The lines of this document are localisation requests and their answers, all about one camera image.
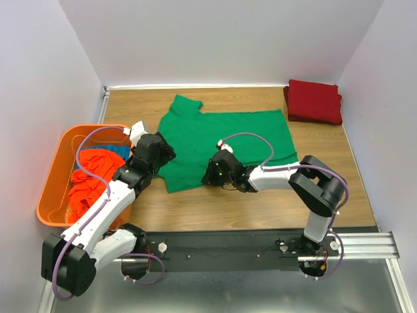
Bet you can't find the green t shirt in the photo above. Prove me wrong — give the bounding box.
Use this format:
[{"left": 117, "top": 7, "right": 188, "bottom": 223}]
[{"left": 158, "top": 95, "right": 298, "bottom": 193}]

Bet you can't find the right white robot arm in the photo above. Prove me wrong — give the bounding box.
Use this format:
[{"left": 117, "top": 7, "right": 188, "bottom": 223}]
[{"left": 201, "top": 150, "right": 349, "bottom": 256}]

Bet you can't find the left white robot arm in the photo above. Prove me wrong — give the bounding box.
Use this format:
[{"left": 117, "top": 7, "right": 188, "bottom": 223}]
[{"left": 41, "top": 132, "right": 176, "bottom": 301}]

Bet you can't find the blue t shirt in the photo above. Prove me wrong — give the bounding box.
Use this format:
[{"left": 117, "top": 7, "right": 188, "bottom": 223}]
[{"left": 78, "top": 145, "right": 130, "bottom": 172}]

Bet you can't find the orange t shirt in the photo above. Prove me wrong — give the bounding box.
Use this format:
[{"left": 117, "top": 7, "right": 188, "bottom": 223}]
[{"left": 68, "top": 166, "right": 121, "bottom": 224}]

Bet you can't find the folded dark red t shirt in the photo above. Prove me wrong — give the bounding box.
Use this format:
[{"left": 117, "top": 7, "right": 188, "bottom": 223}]
[{"left": 283, "top": 86, "right": 340, "bottom": 125}]

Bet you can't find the orange plastic basket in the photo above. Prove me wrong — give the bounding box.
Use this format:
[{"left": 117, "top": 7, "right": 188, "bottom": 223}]
[{"left": 36, "top": 124, "right": 131, "bottom": 228}]

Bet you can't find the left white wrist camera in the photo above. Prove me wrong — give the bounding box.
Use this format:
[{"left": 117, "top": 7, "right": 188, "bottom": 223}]
[{"left": 123, "top": 121, "right": 148, "bottom": 146}]

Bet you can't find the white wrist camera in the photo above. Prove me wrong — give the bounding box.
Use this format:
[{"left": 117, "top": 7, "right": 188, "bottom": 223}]
[
  {"left": 216, "top": 140, "right": 233, "bottom": 153},
  {"left": 123, "top": 121, "right": 148, "bottom": 146}
]

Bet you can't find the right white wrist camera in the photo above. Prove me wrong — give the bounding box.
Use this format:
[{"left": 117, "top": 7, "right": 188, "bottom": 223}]
[{"left": 216, "top": 140, "right": 233, "bottom": 153}]

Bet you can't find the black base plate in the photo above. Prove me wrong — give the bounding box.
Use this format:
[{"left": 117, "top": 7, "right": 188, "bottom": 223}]
[{"left": 106, "top": 228, "right": 339, "bottom": 273}]

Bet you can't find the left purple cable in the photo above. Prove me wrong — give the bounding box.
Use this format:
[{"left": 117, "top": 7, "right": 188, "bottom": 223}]
[{"left": 51, "top": 127, "right": 165, "bottom": 301}]

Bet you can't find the purple cable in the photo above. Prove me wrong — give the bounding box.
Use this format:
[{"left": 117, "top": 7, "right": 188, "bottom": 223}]
[
  {"left": 51, "top": 127, "right": 165, "bottom": 301},
  {"left": 218, "top": 132, "right": 351, "bottom": 281}
]

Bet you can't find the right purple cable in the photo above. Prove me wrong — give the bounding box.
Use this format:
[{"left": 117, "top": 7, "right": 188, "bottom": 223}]
[{"left": 218, "top": 132, "right": 351, "bottom": 281}]

